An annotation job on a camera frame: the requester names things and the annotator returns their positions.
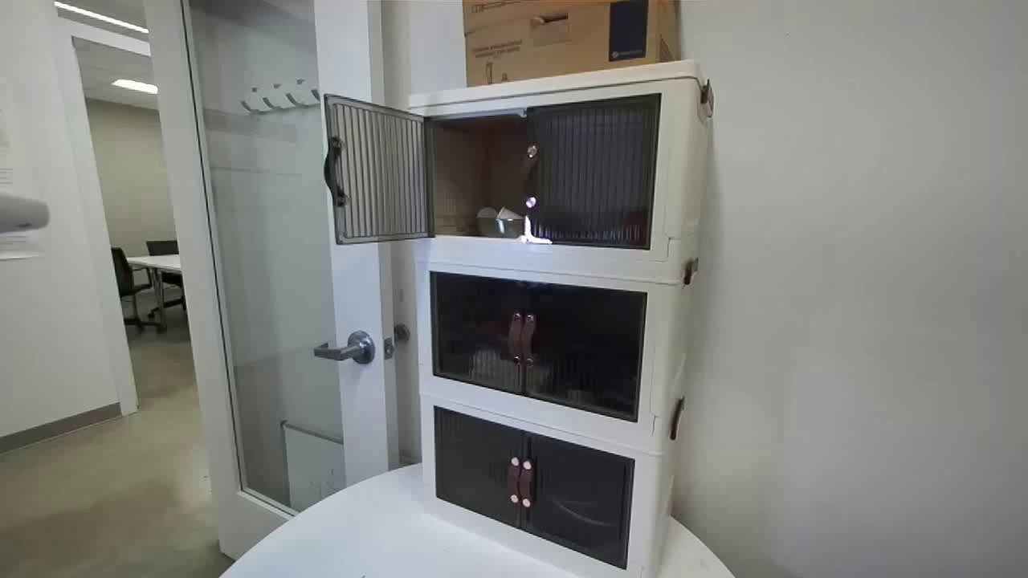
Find ribbed door with copper handle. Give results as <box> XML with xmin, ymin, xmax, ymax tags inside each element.
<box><xmin>519</xmin><ymin>92</ymin><xmax>666</xmax><ymax>253</ymax></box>

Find dark tinted cabinet door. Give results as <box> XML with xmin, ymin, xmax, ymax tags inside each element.
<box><xmin>426</xmin><ymin>269</ymin><xmax>529</xmax><ymax>401</ymax></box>
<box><xmin>519</xmin><ymin>279</ymin><xmax>650</xmax><ymax>422</ymax></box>
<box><xmin>518</xmin><ymin>430</ymin><xmax>638</xmax><ymax>572</ymax></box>
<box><xmin>430</xmin><ymin>404</ymin><xmax>527</xmax><ymax>521</ymax></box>

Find white door with glass pane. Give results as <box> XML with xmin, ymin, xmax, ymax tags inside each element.
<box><xmin>141</xmin><ymin>0</ymin><xmax>394</xmax><ymax>560</ymax></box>

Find white stacked storage cabinet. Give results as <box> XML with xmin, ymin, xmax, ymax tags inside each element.
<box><xmin>408</xmin><ymin>58</ymin><xmax>715</xmax><ymax>578</ymax></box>

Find large brown cardboard box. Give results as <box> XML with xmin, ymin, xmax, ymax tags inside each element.
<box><xmin>459</xmin><ymin>0</ymin><xmax>684</xmax><ymax>89</ymax></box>

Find white coat hook rack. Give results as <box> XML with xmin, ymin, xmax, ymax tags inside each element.
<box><xmin>239</xmin><ymin>77</ymin><xmax>324</xmax><ymax>119</ymax></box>

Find white meeting room table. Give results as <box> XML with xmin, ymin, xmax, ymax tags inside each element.
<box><xmin>124</xmin><ymin>249</ymin><xmax>186</xmax><ymax>325</ymax></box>

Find ceiling light panel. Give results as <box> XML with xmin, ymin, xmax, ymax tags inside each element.
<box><xmin>108</xmin><ymin>73</ymin><xmax>159</xmax><ymax>99</ymax></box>
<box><xmin>50</xmin><ymin>0</ymin><xmax>153</xmax><ymax>38</ymax></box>

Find ribbed door with black handle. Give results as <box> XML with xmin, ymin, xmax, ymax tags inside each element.
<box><xmin>320</xmin><ymin>89</ymin><xmax>434</xmax><ymax>246</ymax></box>

